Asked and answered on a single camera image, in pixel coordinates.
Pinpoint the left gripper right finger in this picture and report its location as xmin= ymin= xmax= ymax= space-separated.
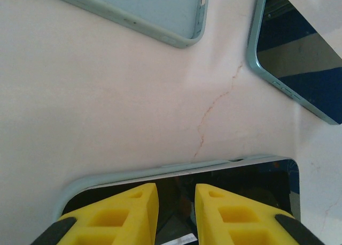
xmin=194 ymin=182 xmax=324 ymax=245

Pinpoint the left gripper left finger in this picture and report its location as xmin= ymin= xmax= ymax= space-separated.
xmin=30 ymin=182 xmax=160 ymax=245

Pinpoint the black phone silver edge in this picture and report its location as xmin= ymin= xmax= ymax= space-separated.
xmin=61 ymin=156 xmax=301 ymax=245

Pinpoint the black phone teal edge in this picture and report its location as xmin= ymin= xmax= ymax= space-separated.
xmin=247 ymin=0 xmax=342 ymax=126

